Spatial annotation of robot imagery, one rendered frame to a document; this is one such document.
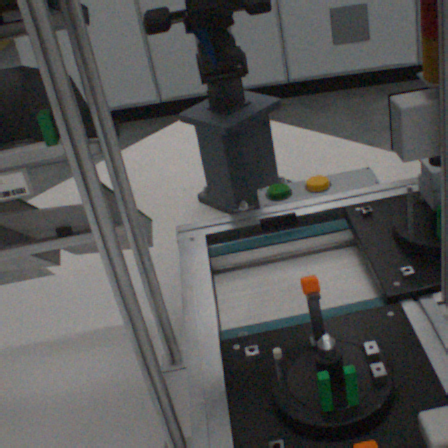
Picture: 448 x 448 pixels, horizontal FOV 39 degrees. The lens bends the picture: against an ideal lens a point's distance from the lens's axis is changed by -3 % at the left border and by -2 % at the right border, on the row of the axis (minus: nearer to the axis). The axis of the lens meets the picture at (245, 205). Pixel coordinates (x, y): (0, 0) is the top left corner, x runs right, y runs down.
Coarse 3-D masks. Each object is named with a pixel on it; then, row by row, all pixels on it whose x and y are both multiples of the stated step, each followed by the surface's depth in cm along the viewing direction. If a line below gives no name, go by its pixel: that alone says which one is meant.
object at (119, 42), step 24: (96, 0) 369; (120, 0) 369; (96, 24) 377; (120, 24) 377; (24, 48) 384; (96, 48) 384; (120, 48) 384; (144, 48) 384; (72, 72) 392; (120, 72) 392; (144, 72) 392; (120, 96) 400; (144, 96) 400; (120, 120) 412
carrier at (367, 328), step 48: (240, 336) 83; (288, 336) 82; (336, 336) 78; (384, 336) 79; (240, 384) 76; (288, 384) 72; (336, 384) 71; (384, 384) 70; (432, 384) 71; (240, 432) 70; (288, 432) 69; (336, 432) 67; (384, 432) 67; (432, 432) 63
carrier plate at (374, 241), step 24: (360, 216) 102; (384, 216) 101; (360, 240) 97; (384, 240) 96; (384, 264) 91; (408, 264) 90; (432, 264) 89; (384, 288) 87; (408, 288) 86; (432, 288) 86
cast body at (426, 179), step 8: (424, 160) 91; (432, 160) 89; (440, 160) 88; (424, 168) 90; (432, 168) 89; (440, 168) 88; (424, 176) 91; (432, 176) 88; (440, 176) 88; (424, 184) 92; (432, 184) 89; (440, 184) 89; (424, 192) 93; (432, 192) 89; (440, 192) 89; (432, 200) 90; (440, 200) 89; (432, 208) 90
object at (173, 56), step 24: (144, 0) 369; (168, 0) 369; (240, 24) 377; (264, 24) 377; (168, 48) 384; (192, 48) 384; (264, 48) 384; (168, 72) 392; (192, 72) 392; (264, 72) 392; (168, 96) 400; (192, 96) 402; (288, 96) 403
